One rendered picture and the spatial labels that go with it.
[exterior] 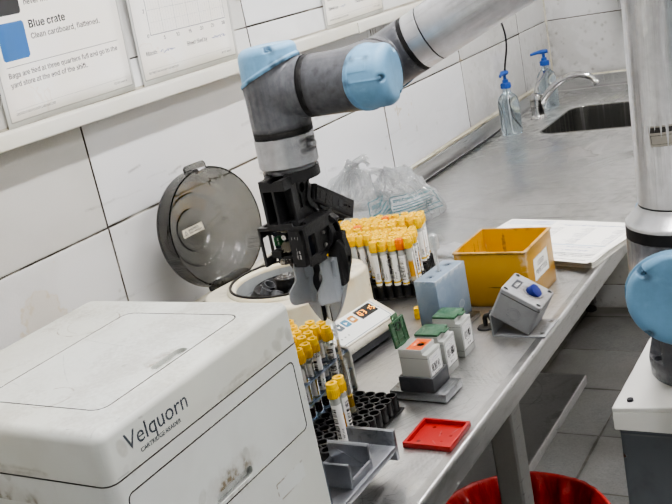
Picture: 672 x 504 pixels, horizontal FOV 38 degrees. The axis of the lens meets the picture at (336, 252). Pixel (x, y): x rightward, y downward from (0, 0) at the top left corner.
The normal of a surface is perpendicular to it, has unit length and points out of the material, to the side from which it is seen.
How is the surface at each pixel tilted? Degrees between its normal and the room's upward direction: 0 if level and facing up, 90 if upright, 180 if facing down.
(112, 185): 90
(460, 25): 110
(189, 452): 90
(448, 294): 90
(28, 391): 0
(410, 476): 0
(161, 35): 93
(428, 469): 0
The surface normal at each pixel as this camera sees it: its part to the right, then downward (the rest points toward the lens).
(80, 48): 0.85, 0.04
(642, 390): -0.26, -0.94
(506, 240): -0.50, 0.34
